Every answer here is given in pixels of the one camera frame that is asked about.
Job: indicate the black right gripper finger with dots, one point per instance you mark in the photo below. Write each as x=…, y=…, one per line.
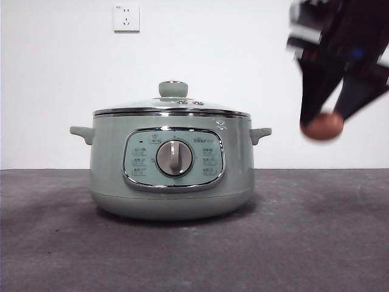
x=361, y=88
x=316, y=88

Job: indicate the brown egg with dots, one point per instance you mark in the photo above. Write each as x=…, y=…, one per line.
x=322, y=127

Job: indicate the glass lid with green knob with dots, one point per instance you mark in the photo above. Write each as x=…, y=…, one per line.
x=172, y=90

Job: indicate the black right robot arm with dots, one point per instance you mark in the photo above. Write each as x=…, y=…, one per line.
x=349, y=24

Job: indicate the pale green electric cooking pot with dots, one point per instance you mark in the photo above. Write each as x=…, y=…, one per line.
x=115, y=170

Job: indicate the white wall socket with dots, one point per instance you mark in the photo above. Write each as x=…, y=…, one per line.
x=127, y=18

